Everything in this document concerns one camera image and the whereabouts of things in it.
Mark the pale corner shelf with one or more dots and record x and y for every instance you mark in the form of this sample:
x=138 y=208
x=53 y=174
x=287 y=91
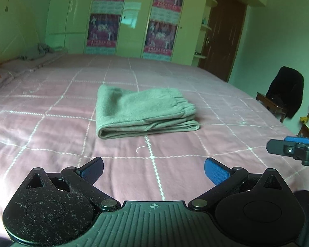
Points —
x=204 y=25

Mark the grey-green fleece pants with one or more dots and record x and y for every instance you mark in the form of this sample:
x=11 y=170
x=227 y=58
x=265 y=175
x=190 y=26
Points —
x=141 y=110

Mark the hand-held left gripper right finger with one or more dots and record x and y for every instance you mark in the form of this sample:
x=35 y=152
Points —
x=216 y=173

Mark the wooden chair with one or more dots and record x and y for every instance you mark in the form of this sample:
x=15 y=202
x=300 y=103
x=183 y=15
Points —
x=271 y=105

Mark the wooden side table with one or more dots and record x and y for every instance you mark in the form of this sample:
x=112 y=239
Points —
x=305 y=130

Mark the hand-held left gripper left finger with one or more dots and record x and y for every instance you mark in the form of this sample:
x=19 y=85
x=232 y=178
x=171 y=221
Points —
x=91 y=171

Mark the mauve pillow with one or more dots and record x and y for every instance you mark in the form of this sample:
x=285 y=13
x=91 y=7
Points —
x=23 y=67

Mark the dark wooden door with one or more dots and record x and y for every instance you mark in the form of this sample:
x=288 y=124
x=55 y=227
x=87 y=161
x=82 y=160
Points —
x=221 y=36

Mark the pale green wardrobe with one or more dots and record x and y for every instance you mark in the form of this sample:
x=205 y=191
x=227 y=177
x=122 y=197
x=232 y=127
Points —
x=136 y=38

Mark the pink checked bedsheet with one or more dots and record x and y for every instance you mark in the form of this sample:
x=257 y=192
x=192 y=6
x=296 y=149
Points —
x=67 y=133

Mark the black jacket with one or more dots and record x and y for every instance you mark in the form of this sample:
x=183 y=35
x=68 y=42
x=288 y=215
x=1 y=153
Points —
x=288 y=87

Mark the grey crumpled cloth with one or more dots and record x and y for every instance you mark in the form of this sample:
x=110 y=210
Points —
x=41 y=50

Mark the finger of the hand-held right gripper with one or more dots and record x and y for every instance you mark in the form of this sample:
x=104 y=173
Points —
x=297 y=139
x=280 y=147

